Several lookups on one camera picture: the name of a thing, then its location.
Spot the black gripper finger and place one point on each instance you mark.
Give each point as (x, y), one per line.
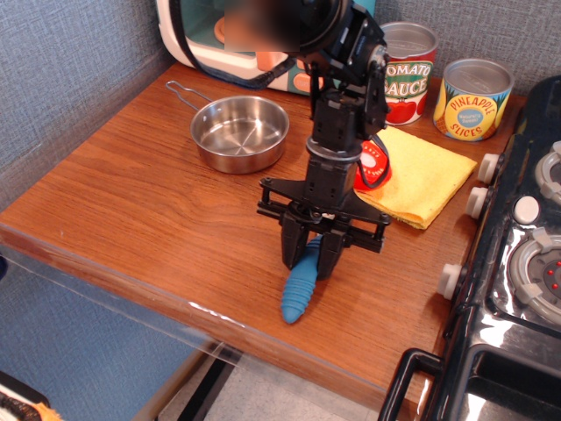
(294, 238)
(332, 245)

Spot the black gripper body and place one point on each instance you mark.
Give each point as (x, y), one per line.
(327, 197)

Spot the blue handled fork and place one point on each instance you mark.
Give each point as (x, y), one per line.
(300, 285)

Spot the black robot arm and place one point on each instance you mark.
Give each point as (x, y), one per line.
(345, 55)

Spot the yellow cloth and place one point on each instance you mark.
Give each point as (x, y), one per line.
(424, 179)

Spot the red toy tomato half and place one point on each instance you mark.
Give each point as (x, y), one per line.
(374, 170)

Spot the small steel pan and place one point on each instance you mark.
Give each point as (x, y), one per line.
(236, 135)

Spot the grey stove knob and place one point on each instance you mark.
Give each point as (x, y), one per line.
(475, 202)
(487, 167)
(448, 280)

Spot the tomato sauce can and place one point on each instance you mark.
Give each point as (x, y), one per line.
(412, 50)

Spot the toy microwave oven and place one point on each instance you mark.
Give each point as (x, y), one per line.
(203, 25)

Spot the pineapple slices can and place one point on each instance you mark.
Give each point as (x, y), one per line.
(472, 99)

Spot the black toy stove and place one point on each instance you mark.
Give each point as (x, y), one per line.
(502, 339)

